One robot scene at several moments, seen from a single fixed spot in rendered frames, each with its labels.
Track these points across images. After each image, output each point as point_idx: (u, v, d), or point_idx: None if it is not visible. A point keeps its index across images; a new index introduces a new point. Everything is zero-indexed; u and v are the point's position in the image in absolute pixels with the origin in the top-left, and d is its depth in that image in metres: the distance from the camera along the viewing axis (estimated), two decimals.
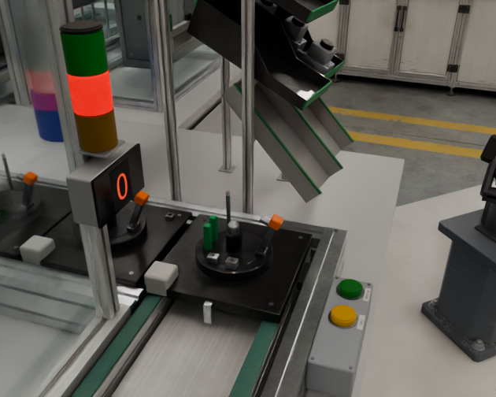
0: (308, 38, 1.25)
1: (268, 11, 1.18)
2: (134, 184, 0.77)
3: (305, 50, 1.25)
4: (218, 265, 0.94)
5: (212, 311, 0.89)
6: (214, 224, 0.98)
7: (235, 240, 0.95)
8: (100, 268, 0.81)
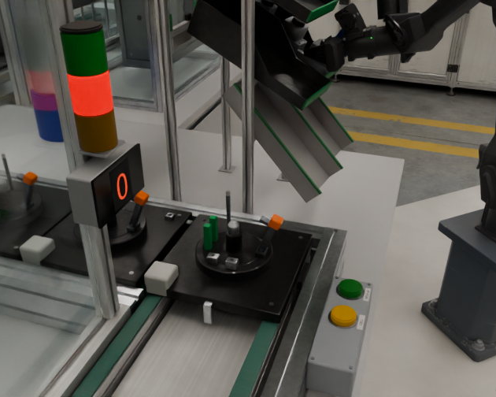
0: (308, 38, 1.25)
1: (269, 12, 1.18)
2: (134, 184, 0.77)
3: (305, 50, 1.25)
4: (218, 265, 0.94)
5: (212, 311, 0.89)
6: (214, 224, 0.98)
7: (235, 240, 0.95)
8: (100, 268, 0.81)
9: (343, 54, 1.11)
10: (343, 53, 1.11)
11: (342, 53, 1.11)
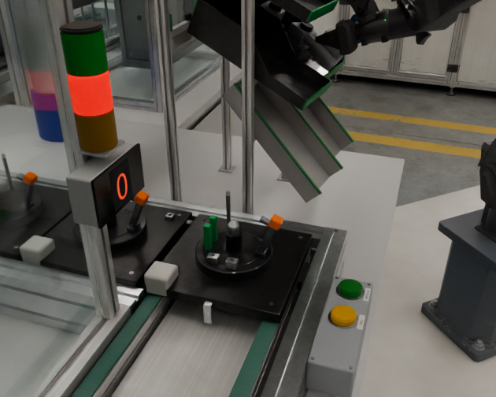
0: None
1: (278, 16, 1.18)
2: (134, 184, 0.77)
3: None
4: (218, 265, 0.94)
5: (212, 311, 0.89)
6: (214, 224, 0.98)
7: (235, 240, 0.95)
8: (100, 268, 0.81)
9: (357, 39, 1.08)
10: (356, 38, 1.08)
11: (356, 38, 1.08)
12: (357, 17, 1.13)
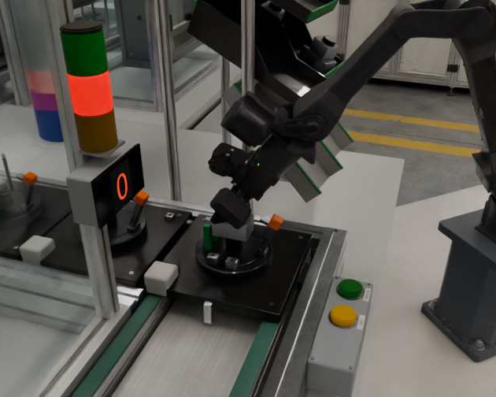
0: (308, 38, 1.25)
1: (278, 16, 1.18)
2: (134, 184, 0.77)
3: None
4: (218, 265, 0.94)
5: (212, 311, 0.89)
6: None
7: (235, 240, 0.95)
8: (100, 268, 0.81)
9: (248, 198, 0.89)
10: (246, 197, 0.88)
11: (246, 198, 0.88)
12: None
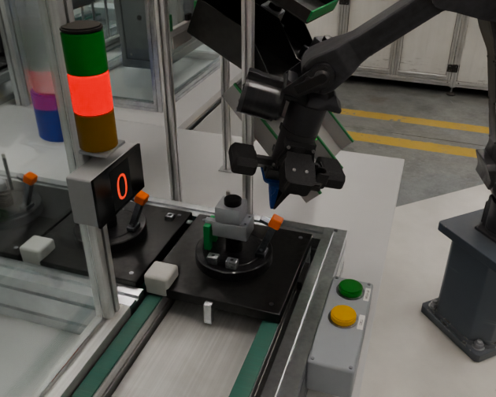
0: (308, 38, 1.25)
1: (278, 16, 1.18)
2: (134, 184, 0.77)
3: None
4: (218, 265, 0.94)
5: (212, 311, 0.89)
6: None
7: (235, 240, 0.95)
8: (100, 268, 0.81)
9: None
10: None
11: None
12: (276, 177, 0.86)
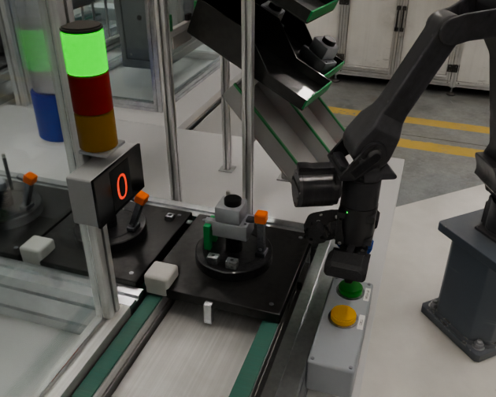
0: (308, 38, 1.25)
1: (278, 16, 1.18)
2: (134, 184, 0.77)
3: None
4: (218, 265, 0.94)
5: (212, 311, 0.89)
6: None
7: (235, 240, 0.95)
8: (100, 268, 0.81)
9: None
10: None
11: None
12: None
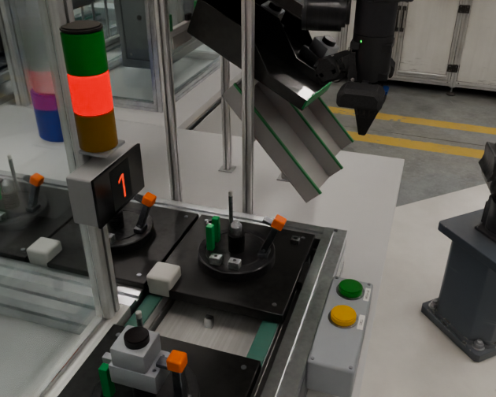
0: (308, 38, 1.25)
1: (278, 16, 1.18)
2: (134, 184, 0.77)
3: None
4: None
5: (212, 324, 0.91)
6: None
7: None
8: (100, 268, 0.81)
9: (377, 80, 0.80)
10: None
11: (375, 81, 0.80)
12: None
